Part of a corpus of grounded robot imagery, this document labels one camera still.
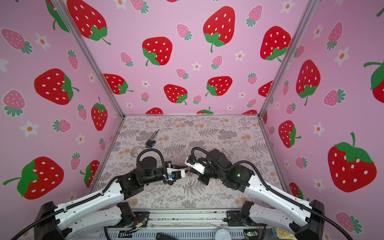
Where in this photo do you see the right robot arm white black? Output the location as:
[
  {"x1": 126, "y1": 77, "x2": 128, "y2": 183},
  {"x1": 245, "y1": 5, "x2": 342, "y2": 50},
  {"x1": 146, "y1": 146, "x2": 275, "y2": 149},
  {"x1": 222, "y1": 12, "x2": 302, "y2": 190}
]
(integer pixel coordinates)
[{"x1": 186, "y1": 147, "x2": 325, "y2": 240}]

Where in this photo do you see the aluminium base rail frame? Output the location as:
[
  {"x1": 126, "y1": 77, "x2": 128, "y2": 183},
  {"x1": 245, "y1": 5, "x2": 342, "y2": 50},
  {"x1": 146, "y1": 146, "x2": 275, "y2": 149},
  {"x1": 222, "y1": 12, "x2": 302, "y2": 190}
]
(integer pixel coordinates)
[{"x1": 100, "y1": 209, "x2": 275, "y2": 240}]

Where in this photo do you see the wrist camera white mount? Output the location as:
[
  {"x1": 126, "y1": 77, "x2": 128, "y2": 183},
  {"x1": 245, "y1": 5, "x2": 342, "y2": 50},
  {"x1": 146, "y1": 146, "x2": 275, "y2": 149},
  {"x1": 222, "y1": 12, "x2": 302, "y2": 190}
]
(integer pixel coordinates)
[
  {"x1": 167, "y1": 168, "x2": 186, "y2": 181},
  {"x1": 185, "y1": 155, "x2": 206, "y2": 175}
]

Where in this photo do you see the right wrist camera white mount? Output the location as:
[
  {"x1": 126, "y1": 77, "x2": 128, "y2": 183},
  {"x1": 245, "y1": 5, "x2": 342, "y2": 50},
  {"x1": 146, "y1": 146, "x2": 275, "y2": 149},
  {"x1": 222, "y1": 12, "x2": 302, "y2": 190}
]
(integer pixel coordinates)
[{"x1": 185, "y1": 155, "x2": 206, "y2": 175}]

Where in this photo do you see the green circuit board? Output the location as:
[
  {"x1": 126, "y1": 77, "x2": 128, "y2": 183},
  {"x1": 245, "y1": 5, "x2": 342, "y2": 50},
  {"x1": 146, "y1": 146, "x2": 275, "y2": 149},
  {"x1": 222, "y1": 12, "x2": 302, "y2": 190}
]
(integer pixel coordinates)
[{"x1": 243, "y1": 230, "x2": 259, "y2": 240}]

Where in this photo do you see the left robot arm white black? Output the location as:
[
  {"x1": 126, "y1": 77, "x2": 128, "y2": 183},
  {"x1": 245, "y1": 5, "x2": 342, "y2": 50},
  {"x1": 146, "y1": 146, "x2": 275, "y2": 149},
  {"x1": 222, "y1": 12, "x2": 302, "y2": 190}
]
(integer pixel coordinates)
[{"x1": 34, "y1": 157, "x2": 185, "y2": 240}]

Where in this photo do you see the black device at front edge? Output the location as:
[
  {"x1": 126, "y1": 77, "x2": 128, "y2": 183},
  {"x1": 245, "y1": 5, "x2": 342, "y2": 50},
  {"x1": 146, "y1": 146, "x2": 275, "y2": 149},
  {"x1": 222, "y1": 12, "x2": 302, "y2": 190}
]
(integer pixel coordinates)
[{"x1": 156, "y1": 233, "x2": 177, "y2": 240}]

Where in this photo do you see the white round puck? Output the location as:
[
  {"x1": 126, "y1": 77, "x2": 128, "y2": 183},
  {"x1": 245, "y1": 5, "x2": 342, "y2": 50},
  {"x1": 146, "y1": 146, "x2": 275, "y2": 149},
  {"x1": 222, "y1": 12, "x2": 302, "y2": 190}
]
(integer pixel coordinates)
[{"x1": 214, "y1": 229, "x2": 232, "y2": 240}]

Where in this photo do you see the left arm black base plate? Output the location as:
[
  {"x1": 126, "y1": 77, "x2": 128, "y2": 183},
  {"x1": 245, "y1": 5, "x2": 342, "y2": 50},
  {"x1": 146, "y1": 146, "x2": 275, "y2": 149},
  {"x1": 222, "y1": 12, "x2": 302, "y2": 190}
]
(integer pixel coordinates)
[{"x1": 115, "y1": 212, "x2": 150, "y2": 228}]

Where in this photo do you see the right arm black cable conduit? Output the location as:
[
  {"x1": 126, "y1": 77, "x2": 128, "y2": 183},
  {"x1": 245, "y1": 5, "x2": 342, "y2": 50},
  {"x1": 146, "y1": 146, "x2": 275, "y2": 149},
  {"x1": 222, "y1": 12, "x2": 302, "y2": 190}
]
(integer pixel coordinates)
[{"x1": 190, "y1": 146, "x2": 353, "y2": 240}]

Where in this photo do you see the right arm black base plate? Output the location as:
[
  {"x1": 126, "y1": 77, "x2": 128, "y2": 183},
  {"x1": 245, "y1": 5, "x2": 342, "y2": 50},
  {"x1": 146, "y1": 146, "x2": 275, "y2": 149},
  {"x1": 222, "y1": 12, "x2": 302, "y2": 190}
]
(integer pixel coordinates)
[{"x1": 224, "y1": 210, "x2": 256, "y2": 227}]

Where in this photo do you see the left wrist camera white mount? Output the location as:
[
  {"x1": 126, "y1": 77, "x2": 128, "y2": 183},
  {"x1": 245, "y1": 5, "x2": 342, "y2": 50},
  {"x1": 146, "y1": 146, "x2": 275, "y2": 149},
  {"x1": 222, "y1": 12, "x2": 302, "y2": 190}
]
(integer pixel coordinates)
[{"x1": 167, "y1": 168, "x2": 186, "y2": 181}]

